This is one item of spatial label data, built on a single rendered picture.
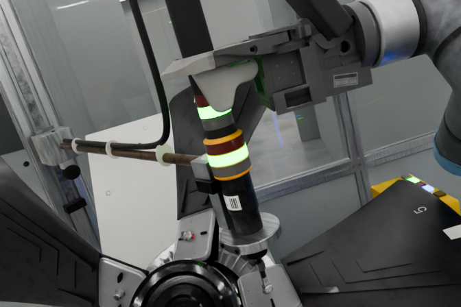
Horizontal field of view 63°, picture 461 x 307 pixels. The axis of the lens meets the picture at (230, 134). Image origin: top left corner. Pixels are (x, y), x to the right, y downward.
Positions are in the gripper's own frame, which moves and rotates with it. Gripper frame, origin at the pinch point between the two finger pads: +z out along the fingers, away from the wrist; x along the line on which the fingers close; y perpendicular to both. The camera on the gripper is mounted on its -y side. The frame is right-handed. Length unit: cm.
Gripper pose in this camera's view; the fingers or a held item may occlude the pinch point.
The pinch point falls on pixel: (172, 66)
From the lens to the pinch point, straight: 39.0
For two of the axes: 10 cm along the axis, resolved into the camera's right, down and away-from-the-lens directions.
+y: 2.5, 9.3, 2.5
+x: -1.4, -2.2, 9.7
